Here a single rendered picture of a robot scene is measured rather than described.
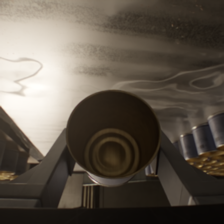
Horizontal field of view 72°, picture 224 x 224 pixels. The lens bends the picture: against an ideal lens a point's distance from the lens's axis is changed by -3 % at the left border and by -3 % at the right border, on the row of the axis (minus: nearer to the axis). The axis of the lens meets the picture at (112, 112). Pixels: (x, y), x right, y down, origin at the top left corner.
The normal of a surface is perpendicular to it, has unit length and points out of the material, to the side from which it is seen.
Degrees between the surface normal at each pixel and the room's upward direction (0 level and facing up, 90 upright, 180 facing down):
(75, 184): 90
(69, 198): 90
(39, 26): 0
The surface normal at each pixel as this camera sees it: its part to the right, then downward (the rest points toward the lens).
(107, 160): 0.02, -0.48
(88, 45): 0.01, 0.88
